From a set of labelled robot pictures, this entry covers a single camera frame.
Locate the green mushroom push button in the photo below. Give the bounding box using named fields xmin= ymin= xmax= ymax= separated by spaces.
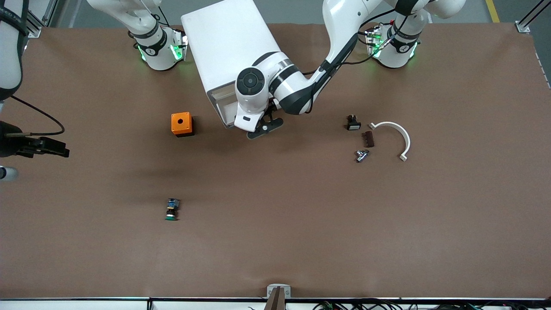
xmin=164 ymin=198 xmax=180 ymax=222

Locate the orange button box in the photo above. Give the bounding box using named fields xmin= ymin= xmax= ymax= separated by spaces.
xmin=171 ymin=112 xmax=195 ymax=137

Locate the aluminium frame post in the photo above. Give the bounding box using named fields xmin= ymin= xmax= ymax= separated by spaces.
xmin=21 ymin=0 xmax=59 ymax=38
xmin=515 ymin=0 xmax=551 ymax=34

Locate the metal table edge bracket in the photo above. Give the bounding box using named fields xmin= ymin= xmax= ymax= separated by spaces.
xmin=266 ymin=284 xmax=291 ymax=298

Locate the white curved plastic arc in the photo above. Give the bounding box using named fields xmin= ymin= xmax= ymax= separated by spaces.
xmin=369 ymin=121 xmax=411 ymax=162

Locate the brown bar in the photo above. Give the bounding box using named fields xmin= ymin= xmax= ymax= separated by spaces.
xmin=263 ymin=287 xmax=286 ymax=310

